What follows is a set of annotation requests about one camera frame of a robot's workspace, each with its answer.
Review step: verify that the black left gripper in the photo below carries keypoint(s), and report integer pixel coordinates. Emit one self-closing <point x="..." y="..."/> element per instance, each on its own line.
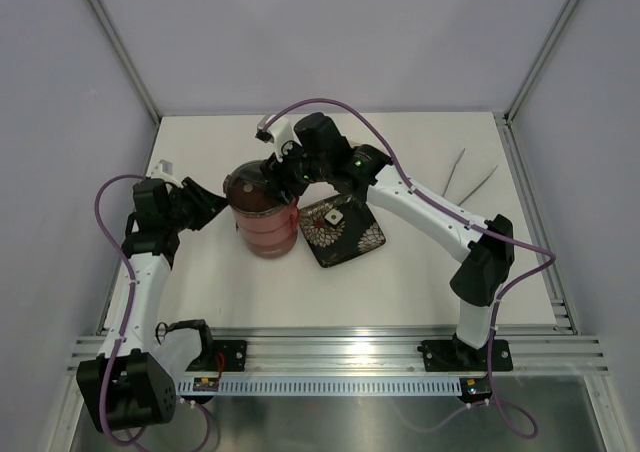
<point x="206" y="203"/>

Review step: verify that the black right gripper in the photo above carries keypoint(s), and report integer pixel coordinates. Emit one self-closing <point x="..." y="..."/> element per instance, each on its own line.
<point x="276" y="172"/>

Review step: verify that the grey transparent lid red handles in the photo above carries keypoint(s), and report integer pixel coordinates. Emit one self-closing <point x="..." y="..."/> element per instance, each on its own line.
<point x="248" y="193"/>

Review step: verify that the pink bowl with handles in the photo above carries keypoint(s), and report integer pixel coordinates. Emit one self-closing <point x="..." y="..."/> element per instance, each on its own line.
<point x="255" y="234"/>

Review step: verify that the dark pink bowl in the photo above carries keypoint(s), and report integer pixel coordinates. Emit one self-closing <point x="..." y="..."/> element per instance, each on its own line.
<point x="272" y="251"/>

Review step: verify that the metal food tongs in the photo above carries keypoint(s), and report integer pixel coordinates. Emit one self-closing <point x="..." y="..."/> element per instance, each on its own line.
<point x="469" y="173"/>

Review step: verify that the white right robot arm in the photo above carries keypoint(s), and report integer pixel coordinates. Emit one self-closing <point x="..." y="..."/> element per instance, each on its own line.
<point x="314" y="151"/>

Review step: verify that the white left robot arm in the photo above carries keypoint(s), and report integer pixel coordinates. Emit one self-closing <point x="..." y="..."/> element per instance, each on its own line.
<point x="131" y="382"/>

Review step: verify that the white sushi cube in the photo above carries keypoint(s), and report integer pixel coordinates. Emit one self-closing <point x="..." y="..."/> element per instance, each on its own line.
<point x="333" y="217"/>

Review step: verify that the black floral square plate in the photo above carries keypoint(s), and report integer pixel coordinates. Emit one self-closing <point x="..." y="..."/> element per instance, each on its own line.
<point x="358" y="234"/>

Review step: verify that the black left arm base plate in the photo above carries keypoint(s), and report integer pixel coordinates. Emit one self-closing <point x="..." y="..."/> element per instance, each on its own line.
<point x="228" y="354"/>

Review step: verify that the left aluminium post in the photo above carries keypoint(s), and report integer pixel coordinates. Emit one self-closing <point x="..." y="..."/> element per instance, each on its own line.
<point x="108" y="28"/>

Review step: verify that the aluminium post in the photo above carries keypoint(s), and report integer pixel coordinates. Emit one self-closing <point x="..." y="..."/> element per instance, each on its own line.
<point x="108" y="28"/>
<point x="550" y="43"/>

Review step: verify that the slotted white cable duct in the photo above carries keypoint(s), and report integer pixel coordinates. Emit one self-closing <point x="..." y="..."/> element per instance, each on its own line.
<point x="236" y="386"/>

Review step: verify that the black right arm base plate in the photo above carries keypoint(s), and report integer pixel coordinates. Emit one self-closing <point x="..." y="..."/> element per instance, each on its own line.
<point x="452" y="355"/>

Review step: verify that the aluminium front rail frame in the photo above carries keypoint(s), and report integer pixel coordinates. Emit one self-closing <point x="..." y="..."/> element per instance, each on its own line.
<point x="384" y="351"/>

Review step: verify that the right aluminium post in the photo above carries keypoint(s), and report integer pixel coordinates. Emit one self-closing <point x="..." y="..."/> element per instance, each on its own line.
<point x="550" y="43"/>

